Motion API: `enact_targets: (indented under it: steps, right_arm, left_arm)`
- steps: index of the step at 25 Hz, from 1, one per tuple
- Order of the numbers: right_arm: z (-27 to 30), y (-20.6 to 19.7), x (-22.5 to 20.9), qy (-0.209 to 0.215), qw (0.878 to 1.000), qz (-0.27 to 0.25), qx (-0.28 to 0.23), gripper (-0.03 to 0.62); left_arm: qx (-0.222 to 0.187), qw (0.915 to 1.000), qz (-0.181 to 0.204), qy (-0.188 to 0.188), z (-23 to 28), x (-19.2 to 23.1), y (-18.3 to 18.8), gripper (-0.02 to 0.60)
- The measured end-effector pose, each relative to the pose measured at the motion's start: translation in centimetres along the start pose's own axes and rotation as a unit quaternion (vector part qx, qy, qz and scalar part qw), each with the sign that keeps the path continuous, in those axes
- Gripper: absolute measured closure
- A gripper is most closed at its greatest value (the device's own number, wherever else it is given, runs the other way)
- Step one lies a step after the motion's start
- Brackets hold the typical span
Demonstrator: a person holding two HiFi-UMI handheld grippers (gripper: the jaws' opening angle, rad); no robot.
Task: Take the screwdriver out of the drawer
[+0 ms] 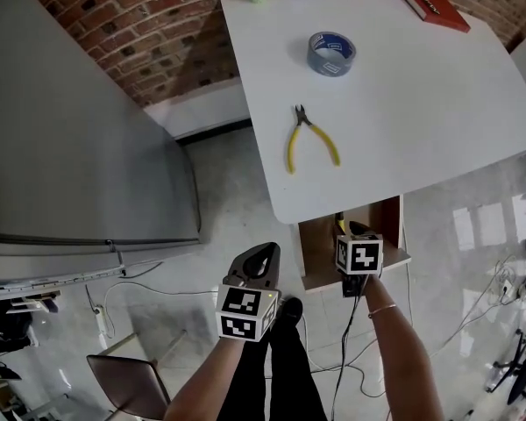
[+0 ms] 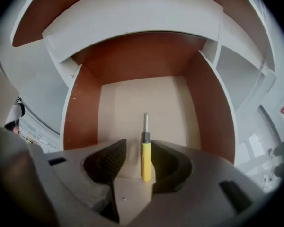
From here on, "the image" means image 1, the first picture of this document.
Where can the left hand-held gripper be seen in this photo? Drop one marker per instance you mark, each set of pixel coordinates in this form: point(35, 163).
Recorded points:
point(241, 305)

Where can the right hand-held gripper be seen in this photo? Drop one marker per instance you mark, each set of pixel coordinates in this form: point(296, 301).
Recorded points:
point(361, 254)

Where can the wooden drawer with white front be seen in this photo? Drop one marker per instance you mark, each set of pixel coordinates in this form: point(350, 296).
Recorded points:
point(317, 252)

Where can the person's right forearm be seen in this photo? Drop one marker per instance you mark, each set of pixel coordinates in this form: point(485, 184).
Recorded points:
point(403, 358)

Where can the person's left forearm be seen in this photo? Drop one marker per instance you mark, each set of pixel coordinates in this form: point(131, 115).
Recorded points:
point(201, 388)

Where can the person's black shoe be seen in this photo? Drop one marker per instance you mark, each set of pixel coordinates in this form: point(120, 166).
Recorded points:
point(291, 311)

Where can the person's black trousers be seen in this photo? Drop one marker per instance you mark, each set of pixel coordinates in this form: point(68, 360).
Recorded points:
point(289, 375)

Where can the white desk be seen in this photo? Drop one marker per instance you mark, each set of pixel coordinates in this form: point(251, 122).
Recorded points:
point(399, 116)

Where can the white power strip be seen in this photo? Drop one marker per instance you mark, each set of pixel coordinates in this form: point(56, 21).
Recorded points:
point(103, 323)
point(508, 290)

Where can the brown chair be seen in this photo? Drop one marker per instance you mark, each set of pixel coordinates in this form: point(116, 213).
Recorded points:
point(127, 384)

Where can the grey refrigerator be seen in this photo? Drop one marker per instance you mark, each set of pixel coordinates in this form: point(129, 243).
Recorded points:
point(70, 125)

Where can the metal storage rack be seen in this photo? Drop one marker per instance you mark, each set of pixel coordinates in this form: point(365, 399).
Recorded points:
point(9, 323)

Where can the red hardcover book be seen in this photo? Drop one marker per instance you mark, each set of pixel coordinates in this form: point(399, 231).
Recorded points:
point(436, 9)

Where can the grey duct tape roll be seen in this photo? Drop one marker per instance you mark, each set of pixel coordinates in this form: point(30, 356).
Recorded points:
point(331, 66)

